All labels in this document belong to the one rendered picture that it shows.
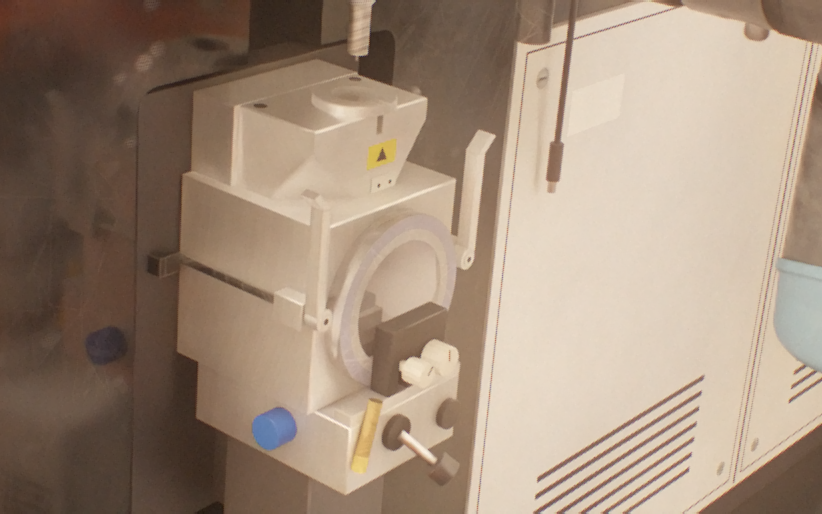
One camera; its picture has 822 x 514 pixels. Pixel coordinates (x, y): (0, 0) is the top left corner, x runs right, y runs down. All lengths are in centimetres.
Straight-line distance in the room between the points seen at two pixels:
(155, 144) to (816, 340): 32
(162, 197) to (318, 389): 12
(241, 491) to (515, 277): 27
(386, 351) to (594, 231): 36
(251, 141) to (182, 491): 21
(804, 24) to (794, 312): 11
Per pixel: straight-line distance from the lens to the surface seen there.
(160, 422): 87
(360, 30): 79
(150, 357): 84
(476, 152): 83
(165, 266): 82
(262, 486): 88
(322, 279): 76
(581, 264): 113
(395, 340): 79
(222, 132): 80
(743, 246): 135
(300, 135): 77
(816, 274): 64
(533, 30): 67
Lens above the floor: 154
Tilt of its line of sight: 23 degrees down
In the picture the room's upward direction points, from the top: 5 degrees clockwise
